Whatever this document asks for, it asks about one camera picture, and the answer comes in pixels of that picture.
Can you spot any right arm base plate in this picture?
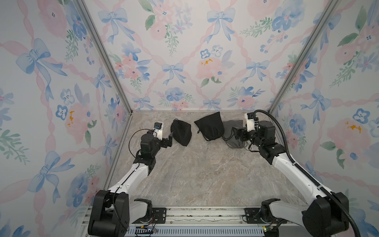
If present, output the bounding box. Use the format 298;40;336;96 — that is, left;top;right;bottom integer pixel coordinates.
242;207;281;225

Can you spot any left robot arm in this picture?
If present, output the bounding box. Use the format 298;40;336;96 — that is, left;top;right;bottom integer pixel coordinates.
87;129;173;237

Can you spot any black pouch with gold logo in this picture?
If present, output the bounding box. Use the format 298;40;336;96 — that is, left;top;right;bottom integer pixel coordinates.
170;118;192;147

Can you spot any black corrugated cable conduit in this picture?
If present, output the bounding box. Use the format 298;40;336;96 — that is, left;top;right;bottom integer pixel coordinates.
253;109;362;237

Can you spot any aluminium front rail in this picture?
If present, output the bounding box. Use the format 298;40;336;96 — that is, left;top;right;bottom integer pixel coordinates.
78;205;326;237

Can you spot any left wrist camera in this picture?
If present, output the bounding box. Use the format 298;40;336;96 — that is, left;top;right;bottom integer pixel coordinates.
153;122;163;140

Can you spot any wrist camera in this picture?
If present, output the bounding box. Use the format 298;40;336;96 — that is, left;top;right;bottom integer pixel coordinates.
244;112;256;132
153;122;163;140

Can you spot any grey drawstring pouch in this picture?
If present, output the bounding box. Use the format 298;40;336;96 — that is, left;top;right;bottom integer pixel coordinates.
223;120;247;149

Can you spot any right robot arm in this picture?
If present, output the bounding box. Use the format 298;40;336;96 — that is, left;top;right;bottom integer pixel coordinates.
232;120;350;237

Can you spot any plain black pouch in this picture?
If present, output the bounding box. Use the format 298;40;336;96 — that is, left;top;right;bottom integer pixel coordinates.
194;112;225;141

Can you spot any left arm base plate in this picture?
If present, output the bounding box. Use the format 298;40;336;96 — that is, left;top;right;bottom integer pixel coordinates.
131;207;167;225

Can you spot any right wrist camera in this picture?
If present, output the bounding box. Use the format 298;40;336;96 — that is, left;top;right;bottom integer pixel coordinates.
244;112;256;132

